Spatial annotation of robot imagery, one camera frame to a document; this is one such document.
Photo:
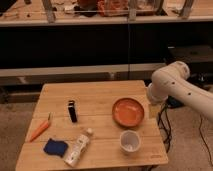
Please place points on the black upright eraser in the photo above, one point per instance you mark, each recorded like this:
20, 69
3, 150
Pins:
72, 111

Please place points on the orange toy carrot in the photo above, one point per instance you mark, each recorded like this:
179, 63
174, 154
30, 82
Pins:
40, 129

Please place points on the white plastic bottle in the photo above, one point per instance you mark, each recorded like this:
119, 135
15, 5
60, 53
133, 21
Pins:
78, 148

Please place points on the orange clutter on shelf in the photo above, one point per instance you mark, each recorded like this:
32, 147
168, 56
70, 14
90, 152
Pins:
102, 7

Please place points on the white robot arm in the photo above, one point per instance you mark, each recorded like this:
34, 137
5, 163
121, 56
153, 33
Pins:
171, 80

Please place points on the black box on shelf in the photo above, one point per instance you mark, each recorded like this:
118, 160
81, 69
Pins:
199, 58

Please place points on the blue sponge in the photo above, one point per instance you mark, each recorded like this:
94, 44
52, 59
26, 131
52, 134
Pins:
55, 147

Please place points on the clear plastic cup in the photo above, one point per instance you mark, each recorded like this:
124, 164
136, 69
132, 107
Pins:
129, 142

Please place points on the orange round plate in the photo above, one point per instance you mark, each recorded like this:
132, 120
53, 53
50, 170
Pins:
128, 112

